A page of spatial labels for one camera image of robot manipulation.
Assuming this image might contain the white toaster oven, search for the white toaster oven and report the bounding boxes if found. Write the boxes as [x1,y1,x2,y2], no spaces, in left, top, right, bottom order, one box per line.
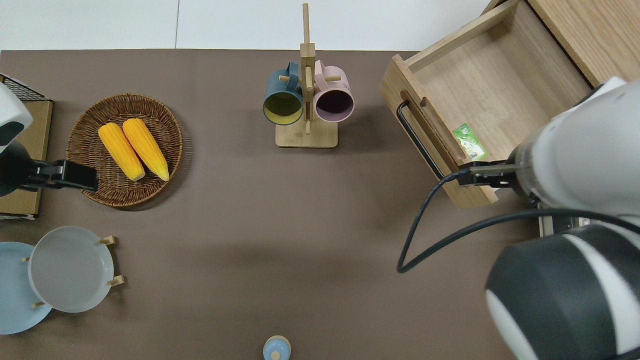
[537,212,583,238]

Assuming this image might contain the dark blue mug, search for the dark blue mug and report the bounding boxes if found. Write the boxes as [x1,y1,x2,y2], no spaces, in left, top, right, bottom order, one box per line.
[262,61,305,126]

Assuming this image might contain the light blue plate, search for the light blue plate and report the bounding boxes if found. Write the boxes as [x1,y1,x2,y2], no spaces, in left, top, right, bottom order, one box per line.
[0,241,53,335]

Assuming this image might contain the wooden mug rack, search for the wooden mug rack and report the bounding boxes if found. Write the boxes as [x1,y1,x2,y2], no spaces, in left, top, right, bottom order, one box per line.
[275,2,339,149]

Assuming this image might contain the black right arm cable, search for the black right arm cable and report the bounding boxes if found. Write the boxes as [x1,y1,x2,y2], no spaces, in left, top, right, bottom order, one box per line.
[396,169,640,274]

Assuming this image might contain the light wooden drawer cabinet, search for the light wooden drawer cabinet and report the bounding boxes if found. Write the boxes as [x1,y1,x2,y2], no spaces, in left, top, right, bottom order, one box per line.
[482,0,640,88]

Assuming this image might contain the yellow corn cob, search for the yellow corn cob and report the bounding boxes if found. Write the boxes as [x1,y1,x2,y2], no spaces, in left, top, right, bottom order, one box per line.
[122,118,170,182]
[98,122,146,182]

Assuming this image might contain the black wire shelf wooden boards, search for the black wire shelf wooden boards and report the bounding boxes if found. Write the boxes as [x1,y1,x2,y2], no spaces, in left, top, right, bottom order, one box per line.
[0,73,53,221]

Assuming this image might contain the brown table mat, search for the brown table mat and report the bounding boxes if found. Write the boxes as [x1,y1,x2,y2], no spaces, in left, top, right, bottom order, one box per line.
[0,49,551,360]

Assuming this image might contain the green packet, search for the green packet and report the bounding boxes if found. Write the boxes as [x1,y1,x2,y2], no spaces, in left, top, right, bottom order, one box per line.
[452,123,488,162]

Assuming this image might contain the pink mug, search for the pink mug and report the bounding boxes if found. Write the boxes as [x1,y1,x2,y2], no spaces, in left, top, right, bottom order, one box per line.
[313,60,356,123]

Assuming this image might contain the small blue round bell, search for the small blue round bell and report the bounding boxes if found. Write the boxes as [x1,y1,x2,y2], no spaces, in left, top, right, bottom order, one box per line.
[263,335,292,360]

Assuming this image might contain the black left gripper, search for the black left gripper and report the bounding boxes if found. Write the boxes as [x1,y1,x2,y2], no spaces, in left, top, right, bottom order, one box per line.
[0,141,99,197]

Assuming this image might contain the wooden drawer with black handle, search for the wooden drawer with black handle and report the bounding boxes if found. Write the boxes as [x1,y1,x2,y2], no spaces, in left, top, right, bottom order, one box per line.
[378,0,593,210]

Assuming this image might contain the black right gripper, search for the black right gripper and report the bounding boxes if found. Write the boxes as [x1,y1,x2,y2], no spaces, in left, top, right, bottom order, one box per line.
[457,156,523,193]

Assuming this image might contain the wooden plate rack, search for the wooden plate rack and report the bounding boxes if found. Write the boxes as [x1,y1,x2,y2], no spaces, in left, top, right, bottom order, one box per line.
[20,235,125,308]

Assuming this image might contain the brown wicker basket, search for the brown wicker basket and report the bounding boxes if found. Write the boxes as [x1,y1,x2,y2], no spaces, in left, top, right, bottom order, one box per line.
[66,93,184,208]

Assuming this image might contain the grey plate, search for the grey plate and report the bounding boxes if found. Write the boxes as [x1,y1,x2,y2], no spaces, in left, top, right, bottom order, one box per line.
[28,226,115,314]

